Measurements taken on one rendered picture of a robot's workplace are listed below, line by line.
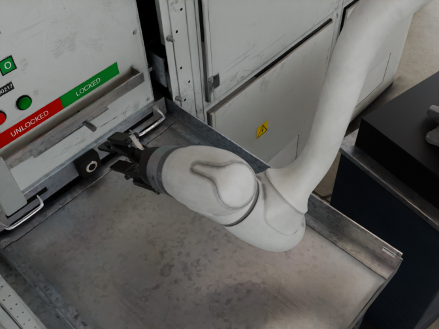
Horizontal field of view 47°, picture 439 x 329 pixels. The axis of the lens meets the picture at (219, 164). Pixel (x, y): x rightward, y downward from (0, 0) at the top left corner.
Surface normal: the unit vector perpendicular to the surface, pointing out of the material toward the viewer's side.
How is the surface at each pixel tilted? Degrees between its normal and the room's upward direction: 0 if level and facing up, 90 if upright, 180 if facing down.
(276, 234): 76
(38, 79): 90
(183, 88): 90
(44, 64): 90
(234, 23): 90
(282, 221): 72
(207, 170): 28
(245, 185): 60
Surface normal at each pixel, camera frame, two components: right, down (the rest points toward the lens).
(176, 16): 0.73, 0.51
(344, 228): -0.69, 0.58
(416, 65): -0.04, -0.64
